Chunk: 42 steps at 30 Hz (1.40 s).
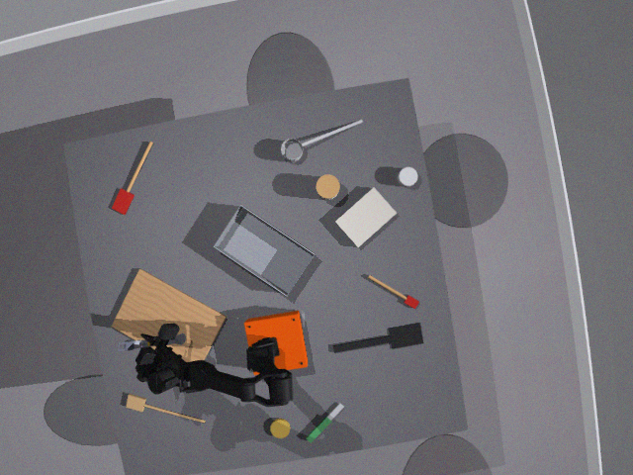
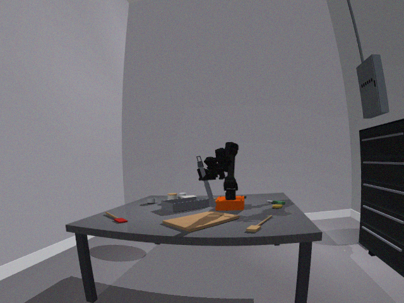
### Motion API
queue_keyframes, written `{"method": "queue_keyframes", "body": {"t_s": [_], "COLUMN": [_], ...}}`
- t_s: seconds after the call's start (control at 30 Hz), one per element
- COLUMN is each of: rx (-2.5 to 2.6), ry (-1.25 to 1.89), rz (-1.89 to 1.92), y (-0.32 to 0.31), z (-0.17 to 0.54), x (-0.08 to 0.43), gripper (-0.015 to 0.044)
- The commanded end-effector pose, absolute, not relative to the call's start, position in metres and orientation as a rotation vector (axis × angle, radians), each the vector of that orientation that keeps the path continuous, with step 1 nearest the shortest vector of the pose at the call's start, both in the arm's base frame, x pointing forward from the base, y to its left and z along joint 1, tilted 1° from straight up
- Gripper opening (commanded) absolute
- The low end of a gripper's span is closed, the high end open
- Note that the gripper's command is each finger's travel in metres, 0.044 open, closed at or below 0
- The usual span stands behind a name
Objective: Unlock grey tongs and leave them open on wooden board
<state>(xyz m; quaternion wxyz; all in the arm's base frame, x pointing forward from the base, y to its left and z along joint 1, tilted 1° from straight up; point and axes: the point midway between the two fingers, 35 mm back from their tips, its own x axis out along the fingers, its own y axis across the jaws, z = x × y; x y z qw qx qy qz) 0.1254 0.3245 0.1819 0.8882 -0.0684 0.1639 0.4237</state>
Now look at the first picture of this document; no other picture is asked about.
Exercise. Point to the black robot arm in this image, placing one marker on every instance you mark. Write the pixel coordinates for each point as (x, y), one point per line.
(203, 375)

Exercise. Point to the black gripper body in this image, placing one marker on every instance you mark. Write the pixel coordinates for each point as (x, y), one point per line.
(166, 332)

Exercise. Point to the black spatula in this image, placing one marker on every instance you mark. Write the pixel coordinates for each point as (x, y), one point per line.
(399, 337)

